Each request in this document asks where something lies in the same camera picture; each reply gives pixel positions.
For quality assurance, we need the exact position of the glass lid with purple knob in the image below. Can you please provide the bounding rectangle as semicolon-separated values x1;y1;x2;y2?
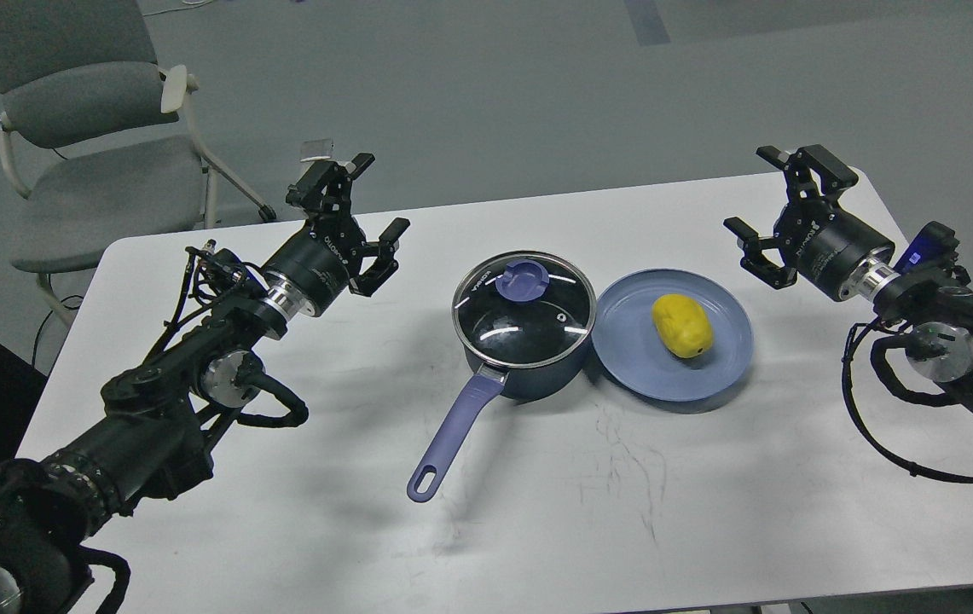
451;250;598;368

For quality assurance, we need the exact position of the blue plate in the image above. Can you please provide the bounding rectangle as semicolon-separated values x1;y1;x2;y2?
593;269;754;402

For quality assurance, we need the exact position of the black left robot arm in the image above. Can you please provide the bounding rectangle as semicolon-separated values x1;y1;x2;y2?
0;153;409;613

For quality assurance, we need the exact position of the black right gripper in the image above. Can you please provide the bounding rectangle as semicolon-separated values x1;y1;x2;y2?
723;144;895;302

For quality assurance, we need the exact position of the yellow potato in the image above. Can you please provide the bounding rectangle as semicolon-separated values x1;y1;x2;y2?
651;294;715;359

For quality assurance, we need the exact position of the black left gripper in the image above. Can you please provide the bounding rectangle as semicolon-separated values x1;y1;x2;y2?
263;153;411;318

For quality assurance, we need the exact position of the dark blue saucepan purple handle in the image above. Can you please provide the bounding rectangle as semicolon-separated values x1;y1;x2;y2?
406;250;598;503

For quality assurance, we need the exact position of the grey office chair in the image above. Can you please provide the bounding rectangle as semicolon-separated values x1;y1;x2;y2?
0;1;276;326

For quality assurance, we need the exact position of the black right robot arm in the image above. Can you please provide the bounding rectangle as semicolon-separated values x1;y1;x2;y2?
724;144;973;484

